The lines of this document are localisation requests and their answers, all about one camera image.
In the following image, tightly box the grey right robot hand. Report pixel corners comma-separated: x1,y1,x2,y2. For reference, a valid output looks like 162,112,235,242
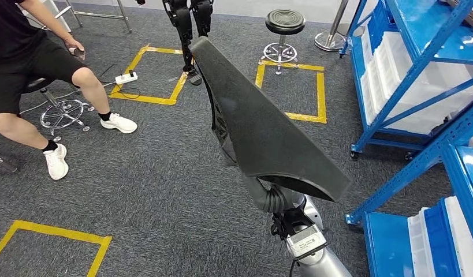
241,172,298,215

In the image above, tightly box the black plastic car part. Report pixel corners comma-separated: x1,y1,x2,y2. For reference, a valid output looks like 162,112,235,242
189,36,352,203

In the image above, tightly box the blue steel shelf rack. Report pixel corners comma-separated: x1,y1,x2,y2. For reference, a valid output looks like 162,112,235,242
338,0,473,160
345,97,473,277

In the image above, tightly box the yellow floor tape square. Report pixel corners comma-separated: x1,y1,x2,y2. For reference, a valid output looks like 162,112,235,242
109,44,195,106
0,219,113,277
255,60,327,124

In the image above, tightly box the blue plastic bin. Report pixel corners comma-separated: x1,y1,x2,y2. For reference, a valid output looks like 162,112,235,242
423,198,462,277

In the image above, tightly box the black round swivel stool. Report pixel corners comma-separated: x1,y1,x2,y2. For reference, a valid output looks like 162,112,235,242
258,9,307,76

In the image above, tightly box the stack of white bins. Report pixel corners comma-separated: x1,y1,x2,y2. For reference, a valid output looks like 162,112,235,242
360,30,473,135

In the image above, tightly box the white power strip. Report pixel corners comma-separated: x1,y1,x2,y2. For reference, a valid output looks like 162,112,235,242
114,70,139,85

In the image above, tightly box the person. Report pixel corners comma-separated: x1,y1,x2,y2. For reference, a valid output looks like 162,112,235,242
0,0,138,181

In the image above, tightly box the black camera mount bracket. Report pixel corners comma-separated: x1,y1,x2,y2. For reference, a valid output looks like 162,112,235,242
270,206,317,241

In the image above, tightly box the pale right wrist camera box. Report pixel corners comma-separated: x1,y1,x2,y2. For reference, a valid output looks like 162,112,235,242
285,223,328,261

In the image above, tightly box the chrome stanchion post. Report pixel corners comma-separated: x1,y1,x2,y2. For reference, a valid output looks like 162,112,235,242
314,0,357,53

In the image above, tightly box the black power cable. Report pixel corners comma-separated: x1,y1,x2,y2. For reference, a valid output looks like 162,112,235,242
99,63,142,101

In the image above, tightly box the steel frame table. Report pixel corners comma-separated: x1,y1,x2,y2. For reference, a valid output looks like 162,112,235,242
54,0,133,35

